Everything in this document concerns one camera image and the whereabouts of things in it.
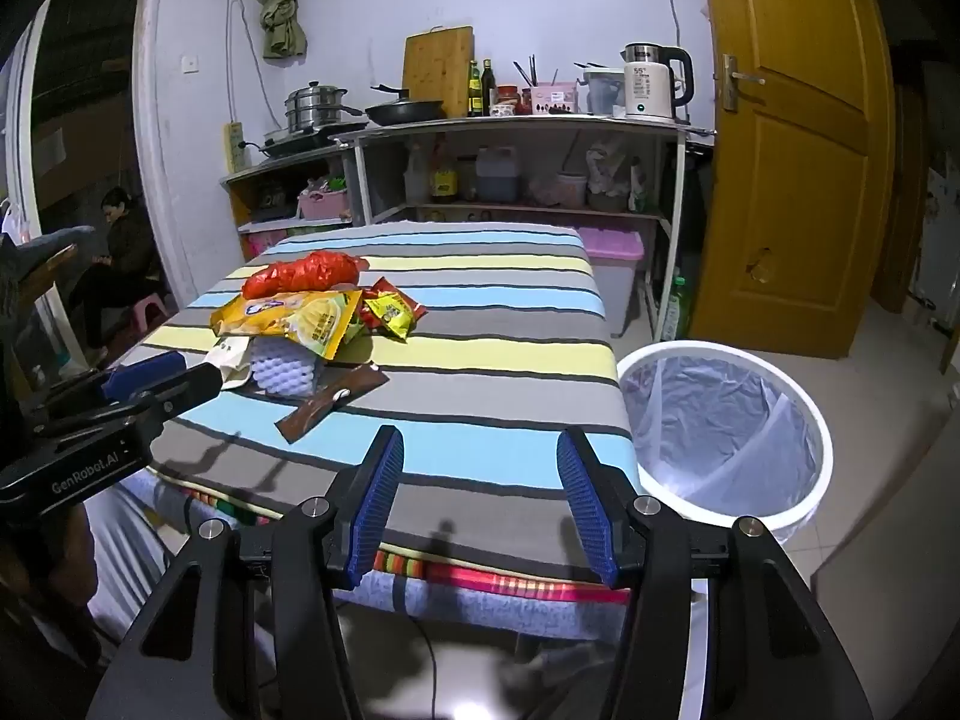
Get small white packet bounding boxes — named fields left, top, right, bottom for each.
left=204, top=336, right=256, bottom=391

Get white refrigerator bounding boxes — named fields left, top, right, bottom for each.
left=909, top=165, right=960, bottom=331

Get colourful striped mat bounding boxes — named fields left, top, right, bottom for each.
left=180, top=487, right=631, bottom=605

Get blue liquid jug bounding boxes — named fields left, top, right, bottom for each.
left=475, top=148, right=524, bottom=203

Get white foam fruit net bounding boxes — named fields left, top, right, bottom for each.
left=247, top=337, right=325, bottom=398

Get dark chopsticks bundle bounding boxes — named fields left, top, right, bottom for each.
left=512, top=55, right=560, bottom=87

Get metal door handle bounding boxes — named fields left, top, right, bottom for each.
left=721, top=54, right=767, bottom=119

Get white shelf unit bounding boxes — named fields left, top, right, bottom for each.
left=334, top=114, right=713, bottom=342

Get black frying pan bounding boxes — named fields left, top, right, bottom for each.
left=365, top=84, right=446, bottom=126

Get red plastic bag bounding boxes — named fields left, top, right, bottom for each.
left=241, top=250, right=370, bottom=299

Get crumpled plastic bags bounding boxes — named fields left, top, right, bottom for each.
left=586, top=139, right=638, bottom=211

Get pink plastic stool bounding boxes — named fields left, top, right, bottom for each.
left=120, top=292, right=170, bottom=338

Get wooden cutting board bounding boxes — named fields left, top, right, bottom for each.
left=403, top=26, right=475, bottom=119

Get green plastic bottle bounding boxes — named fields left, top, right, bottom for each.
left=666, top=277, right=691, bottom=341

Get brown wrapper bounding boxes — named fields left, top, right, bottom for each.
left=275, top=364, right=389, bottom=443

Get pink plastic container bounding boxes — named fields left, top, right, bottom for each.
left=551, top=171, right=590, bottom=207

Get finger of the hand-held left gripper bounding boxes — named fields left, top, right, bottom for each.
left=97, top=351, right=188, bottom=400
left=112, top=362, right=226, bottom=436

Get pink utensil box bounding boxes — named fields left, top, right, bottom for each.
left=521, top=82, right=578, bottom=117

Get striped tablecloth table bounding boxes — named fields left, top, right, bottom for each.
left=146, top=221, right=642, bottom=586

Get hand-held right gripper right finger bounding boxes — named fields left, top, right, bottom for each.
left=555, top=426, right=877, bottom=720

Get steel steamer pot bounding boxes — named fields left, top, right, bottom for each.
left=283, top=82, right=365, bottom=134

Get white trash bin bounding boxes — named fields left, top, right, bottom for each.
left=616, top=343, right=835, bottom=548

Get yellow wooden door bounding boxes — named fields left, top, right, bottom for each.
left=694, top=0, right=897, bottom=361

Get small wooden shelf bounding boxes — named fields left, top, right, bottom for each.
left=219, top=146, right=361, bottom=263

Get pink basket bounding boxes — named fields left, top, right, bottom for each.
left=298, top=187, right=353, bottom=220

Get pink lid storage box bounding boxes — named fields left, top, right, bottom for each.
left=576, top=226, right=646, bottom=336

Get white cabinet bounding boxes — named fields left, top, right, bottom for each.
left=810, top=405, right=960, bottom=720

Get white electric kettle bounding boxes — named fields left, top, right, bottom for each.
left=620, top=43, right=695, bottom=123

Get white plastic bottle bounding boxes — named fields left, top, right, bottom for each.
left=403, top=146, right=428, bottom=203

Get black induction cooker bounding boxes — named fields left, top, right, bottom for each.
left=259, top=124, right=368, bottom=158

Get white water pitcher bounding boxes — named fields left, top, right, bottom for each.
left=581, top=69, right=627, bottom=117

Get small red yellow snack packet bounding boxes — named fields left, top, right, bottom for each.
left=346, top=292, right=428, bottom=344

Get clear plastic bin liner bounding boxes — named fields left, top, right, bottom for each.
left=622, top=351, right=815, bottom=518

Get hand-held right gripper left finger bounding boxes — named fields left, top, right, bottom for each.
left=88, top=424, right=406, bottom=720

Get yellow label oil bottle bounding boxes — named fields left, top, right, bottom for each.
left=429, top=142, right=458, bottom=202

